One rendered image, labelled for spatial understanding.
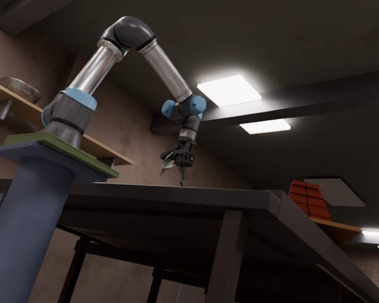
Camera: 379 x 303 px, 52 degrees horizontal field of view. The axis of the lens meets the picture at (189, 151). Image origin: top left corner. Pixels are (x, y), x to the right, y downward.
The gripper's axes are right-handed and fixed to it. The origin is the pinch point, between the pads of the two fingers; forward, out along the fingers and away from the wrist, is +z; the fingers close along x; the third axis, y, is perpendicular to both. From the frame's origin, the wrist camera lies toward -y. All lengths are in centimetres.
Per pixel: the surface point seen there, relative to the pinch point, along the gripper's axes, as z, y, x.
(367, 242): -124, -183, 768
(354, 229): -2, 61, 54
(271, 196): 7, 65, -20
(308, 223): 7, 61, 14
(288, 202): 5, 64, -7
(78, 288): 92, -291, 174
